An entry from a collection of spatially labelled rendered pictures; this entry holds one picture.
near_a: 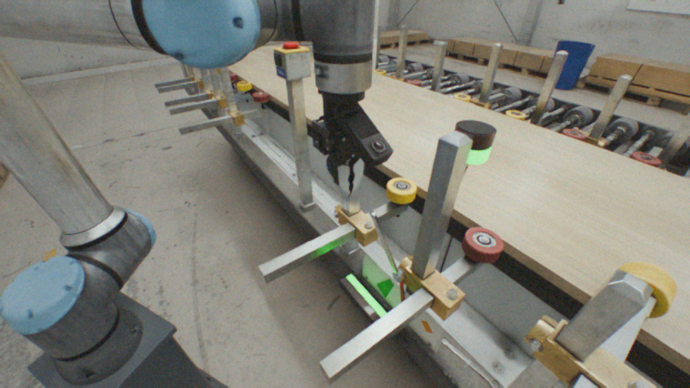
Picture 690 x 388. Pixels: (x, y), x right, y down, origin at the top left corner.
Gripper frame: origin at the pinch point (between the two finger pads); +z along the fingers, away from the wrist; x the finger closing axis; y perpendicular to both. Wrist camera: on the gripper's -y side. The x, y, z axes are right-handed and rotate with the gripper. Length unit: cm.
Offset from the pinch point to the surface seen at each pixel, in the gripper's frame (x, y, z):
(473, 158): -10.5, -17.1, -12.6
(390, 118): -54, 44, 11
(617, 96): -115, -13, -3
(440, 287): -7.6, -20.1, 14.0
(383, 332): 7.1, -19.9, 15.0
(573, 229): -43, -30, 11
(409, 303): -0.6, -18.5, 15.0
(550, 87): -115, 11, -1
